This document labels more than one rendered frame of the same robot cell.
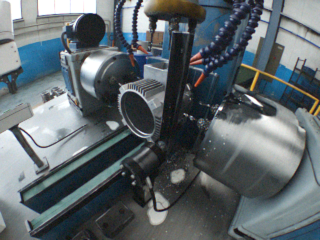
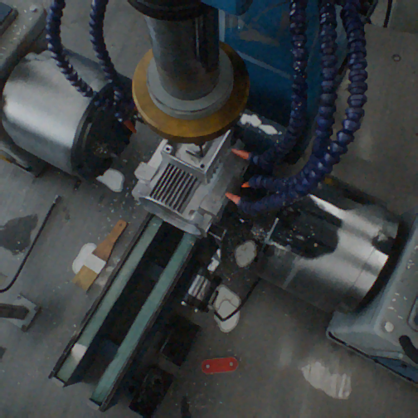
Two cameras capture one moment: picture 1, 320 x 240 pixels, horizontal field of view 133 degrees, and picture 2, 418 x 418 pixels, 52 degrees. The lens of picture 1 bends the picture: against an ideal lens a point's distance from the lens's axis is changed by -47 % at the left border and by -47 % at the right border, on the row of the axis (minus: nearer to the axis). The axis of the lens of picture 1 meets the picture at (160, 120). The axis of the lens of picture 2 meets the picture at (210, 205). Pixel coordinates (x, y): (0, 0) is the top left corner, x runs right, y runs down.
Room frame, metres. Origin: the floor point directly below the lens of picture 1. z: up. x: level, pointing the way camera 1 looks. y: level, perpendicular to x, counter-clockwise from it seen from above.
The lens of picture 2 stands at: (0.05, -0.01, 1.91)
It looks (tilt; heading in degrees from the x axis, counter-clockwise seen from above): 73 degrees down; 359
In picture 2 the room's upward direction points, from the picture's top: 6 degrees counter-clockwise
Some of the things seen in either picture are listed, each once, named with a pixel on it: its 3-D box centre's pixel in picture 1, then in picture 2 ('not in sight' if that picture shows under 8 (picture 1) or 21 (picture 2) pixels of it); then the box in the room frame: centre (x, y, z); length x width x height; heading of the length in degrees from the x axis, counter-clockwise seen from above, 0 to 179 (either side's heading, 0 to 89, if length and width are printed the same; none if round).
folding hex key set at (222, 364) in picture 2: not in sight; (219, 365); (-0.01, 0.01, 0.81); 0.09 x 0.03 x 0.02; 89
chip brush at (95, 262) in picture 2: not in sight; (101, 253); (0.29, 0.28, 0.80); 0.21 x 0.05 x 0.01; 142
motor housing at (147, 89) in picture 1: (156, 104); (191, 177); (0.39, 0.02, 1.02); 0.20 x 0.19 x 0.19; 145
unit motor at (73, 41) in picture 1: (78, 50); not in sight; (0.73, 0.56, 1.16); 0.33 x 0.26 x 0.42; 55
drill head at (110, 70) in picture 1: (104, 74); (56, 104); (0.60, 0.31, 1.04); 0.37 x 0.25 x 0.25; 55
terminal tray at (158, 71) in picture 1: (166, 76); (198, 144); (0.43, -0.01, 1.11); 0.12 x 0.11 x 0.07; 145
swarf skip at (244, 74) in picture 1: (238, 76); not in sight; (4.18, -2.54, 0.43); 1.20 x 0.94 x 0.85; 68
